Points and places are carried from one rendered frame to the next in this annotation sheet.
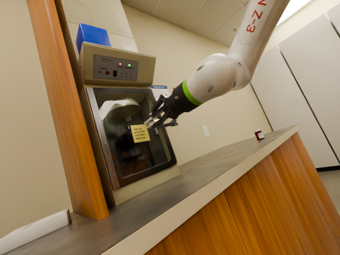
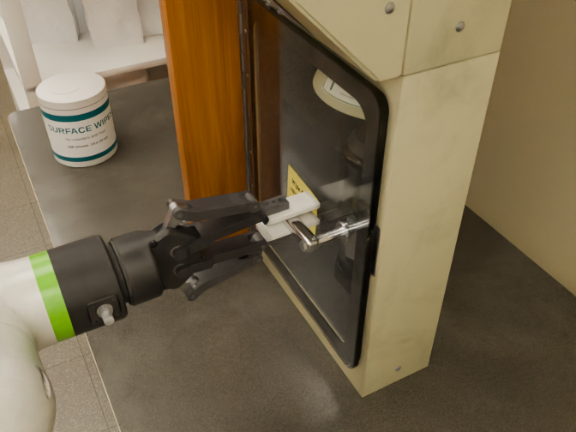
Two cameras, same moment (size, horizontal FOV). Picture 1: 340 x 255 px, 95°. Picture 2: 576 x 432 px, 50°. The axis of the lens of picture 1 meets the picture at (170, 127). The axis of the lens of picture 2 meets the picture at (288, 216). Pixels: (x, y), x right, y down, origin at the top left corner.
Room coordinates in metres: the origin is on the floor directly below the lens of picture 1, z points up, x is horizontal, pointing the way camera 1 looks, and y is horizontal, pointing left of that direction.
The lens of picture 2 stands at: (0.79, -0.48, 1.66)
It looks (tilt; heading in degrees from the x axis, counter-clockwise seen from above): 39 degrees down; 104
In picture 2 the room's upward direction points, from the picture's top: straight up
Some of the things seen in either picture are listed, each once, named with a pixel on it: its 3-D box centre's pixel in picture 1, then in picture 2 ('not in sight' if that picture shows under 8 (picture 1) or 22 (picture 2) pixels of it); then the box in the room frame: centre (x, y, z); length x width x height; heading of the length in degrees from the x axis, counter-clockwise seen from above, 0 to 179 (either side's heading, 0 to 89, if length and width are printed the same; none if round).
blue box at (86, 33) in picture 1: (93, 45); not in sight; (0.55, 0.18, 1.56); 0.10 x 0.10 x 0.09; 42
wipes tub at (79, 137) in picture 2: not in sight; (78, 118); (0.12, 0.48, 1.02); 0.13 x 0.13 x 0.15
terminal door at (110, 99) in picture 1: (136, 129); (301, 187); (0.65, 0.14, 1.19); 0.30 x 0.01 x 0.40; 131
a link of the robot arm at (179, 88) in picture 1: (187, 96); (91, 285); (0.49, -0.09, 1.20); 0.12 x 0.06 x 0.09; 132
